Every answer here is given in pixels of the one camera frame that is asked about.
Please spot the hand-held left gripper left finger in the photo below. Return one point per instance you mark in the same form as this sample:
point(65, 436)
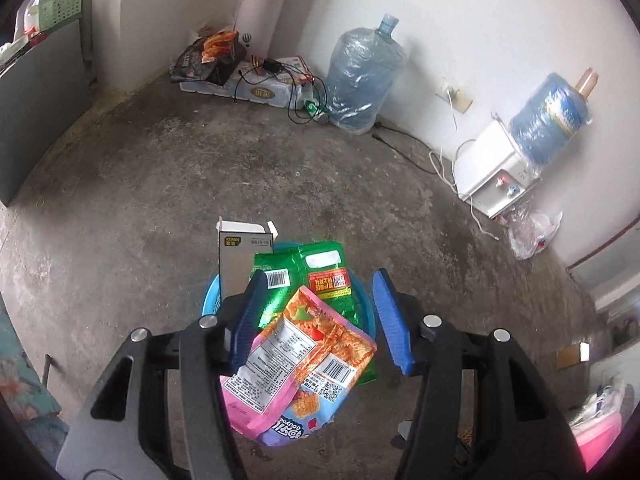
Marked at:
point(247, 325)

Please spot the pink orange snack packet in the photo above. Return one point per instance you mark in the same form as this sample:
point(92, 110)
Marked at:
point(300, 375)

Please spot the floral blanket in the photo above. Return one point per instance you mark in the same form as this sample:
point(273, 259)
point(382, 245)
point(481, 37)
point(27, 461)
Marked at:
point(15, 375)

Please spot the green foil packet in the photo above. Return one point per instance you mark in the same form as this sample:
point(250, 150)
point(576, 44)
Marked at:
point(325, 280)

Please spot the wall outlet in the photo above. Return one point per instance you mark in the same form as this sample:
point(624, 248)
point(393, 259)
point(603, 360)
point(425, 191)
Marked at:
point(457, 97)

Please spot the large clear water jug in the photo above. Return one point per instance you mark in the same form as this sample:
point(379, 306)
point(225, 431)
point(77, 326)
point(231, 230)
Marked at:
point(365, 80)

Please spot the brown cardboard piece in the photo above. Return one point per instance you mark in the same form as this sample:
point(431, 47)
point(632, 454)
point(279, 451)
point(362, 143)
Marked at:
point(570, 357)

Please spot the grey cabinet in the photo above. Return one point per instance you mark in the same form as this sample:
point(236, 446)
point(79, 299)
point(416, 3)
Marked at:
point(35, 110)

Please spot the white printed board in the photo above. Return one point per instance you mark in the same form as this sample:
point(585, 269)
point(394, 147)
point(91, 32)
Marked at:
point(260, 5)

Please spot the blue plastic wastebasket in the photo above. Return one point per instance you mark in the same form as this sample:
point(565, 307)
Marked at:
point(364, 305)

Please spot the blue wrapped water bottle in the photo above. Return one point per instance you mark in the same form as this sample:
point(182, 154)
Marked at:
point(545, 115)

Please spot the white grey carton box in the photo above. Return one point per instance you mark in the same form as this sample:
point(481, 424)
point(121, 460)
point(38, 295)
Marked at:
point(235, 265)

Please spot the clear plastic bag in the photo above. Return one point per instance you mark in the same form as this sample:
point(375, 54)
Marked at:
point(532, 235)

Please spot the green plastic storage basket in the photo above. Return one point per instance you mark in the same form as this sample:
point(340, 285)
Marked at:
point(60, 7)

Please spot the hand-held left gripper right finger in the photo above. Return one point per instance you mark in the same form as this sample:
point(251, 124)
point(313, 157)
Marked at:
point(392, 320)

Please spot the white water dispenser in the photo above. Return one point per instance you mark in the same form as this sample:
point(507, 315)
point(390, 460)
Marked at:
point(490, 175)

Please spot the pink cloth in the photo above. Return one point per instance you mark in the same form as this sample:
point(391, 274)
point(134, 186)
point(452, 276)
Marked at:
point(597, 440)

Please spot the black orange snack bag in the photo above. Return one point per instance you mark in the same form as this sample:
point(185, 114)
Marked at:
point(205, 62)

